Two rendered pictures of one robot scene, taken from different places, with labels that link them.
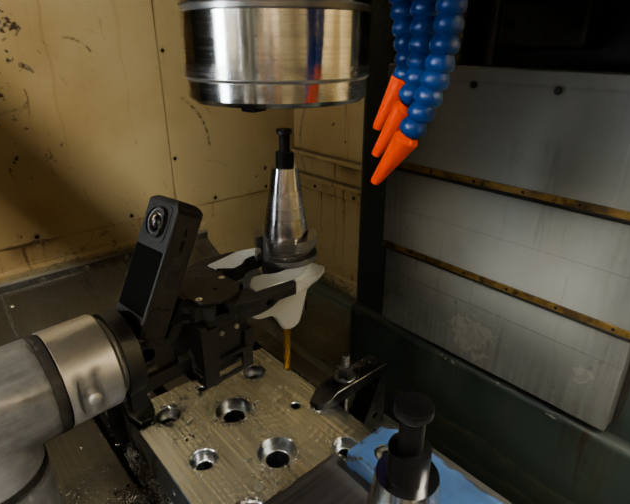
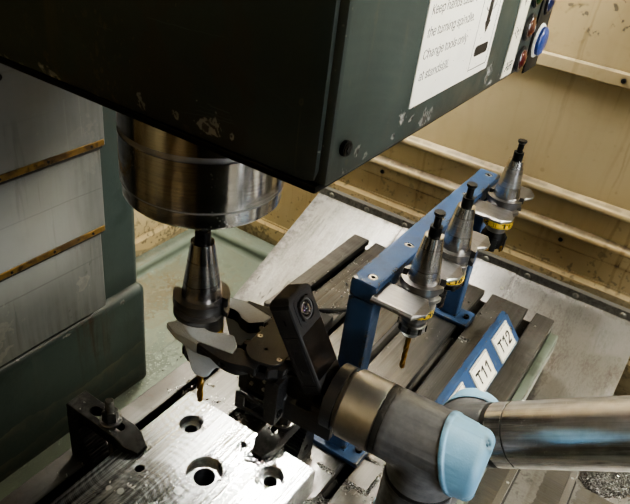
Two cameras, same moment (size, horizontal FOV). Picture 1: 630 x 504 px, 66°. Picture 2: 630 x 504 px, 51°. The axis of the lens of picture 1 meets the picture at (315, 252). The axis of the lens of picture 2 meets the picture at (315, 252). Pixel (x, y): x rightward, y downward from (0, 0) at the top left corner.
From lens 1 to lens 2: 86 cm
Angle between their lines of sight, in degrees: 92
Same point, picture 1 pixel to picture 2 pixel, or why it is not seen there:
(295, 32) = not seen: hidden behind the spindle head
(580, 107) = (20, 85)
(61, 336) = (381, 382)
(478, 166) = not seen: outside the picture
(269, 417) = (159, 487)
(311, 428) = (171, 450)
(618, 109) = not seen: hidden behind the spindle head
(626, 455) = (114, 306)
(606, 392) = (99, 278)
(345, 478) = (383, 293)
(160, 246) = (316, 315)
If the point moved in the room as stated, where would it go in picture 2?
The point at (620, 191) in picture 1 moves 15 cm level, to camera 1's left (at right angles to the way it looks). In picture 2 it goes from (68, 136) to (64, 181)
